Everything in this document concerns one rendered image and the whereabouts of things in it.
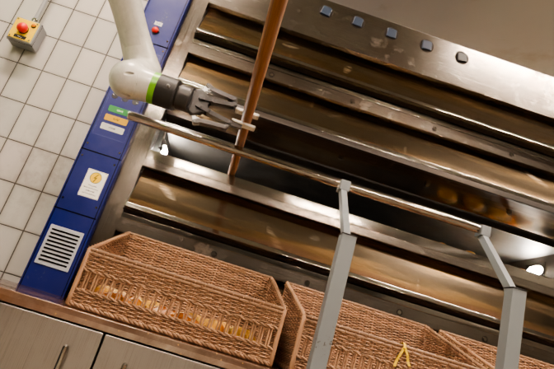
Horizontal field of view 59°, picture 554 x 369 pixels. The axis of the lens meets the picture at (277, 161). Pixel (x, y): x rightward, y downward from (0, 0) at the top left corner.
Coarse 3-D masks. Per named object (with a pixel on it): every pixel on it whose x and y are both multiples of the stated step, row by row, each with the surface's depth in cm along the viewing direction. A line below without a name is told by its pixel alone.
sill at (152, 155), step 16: (160, 160) 190; (176, 160) 191; (208, 176) 191; (224, 176) 191; (256, 192) 191; (272, 192) 192; (304, 208) 192; (320, 208) 193; (352, 224) 193; (368, 224) 194; (416, 240) 195; (464, 256) 195; (480, 256) 196; (512, 272) 196; (528, 272) 197
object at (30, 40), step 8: (16, 16) 192; (16, 24) 191; (40, 24) 192; (8, 32) 189; (16, 32) 190; (32, 32) 191; (40, 32) 194; (16, 40) 190; (24, 40) 189; (32, 40) 190; (40, 40) 196; (24, 48) 194; (32, 48) 192
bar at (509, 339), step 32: (160, 128) 155; (256, 160) 157; (352, 192) 159; (480, 224) 161; (352, 256) 128; (512, 288) 132; (320, 320) 123; (512, 320) 129; (320, 352) 120; (512, 352) 126
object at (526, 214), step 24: (240, 120) 191; (264, 120) 186; (288, 120) 187; (264, 144) 202; (288, 144) 197; (312, 144) 192; (336, 144) 188; (360, 144) 188; (336, 168) 204; (360, 168) 199; (384, 168) 194; (408, 168) 189; (432, 168) 189; (432, 192) 200; (456, 192) 195; (480, 192) 191; (504, 192) 190; (504, 216) 202; (528, 216) 197; (552, 216) 192
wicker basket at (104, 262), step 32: (96, 256) 128; (128, 256) 172; (160, 256) 174; (192, 256) 177; (128, 288) 128; (160, 288) 129; (192, 288) 130; (224, 288) 132; (256, 288) 176; (128, 320) 125; (192, 320) 128; (224, 320) 168; (256, 320) 130; (224, 352) 126; (256, 352) 128
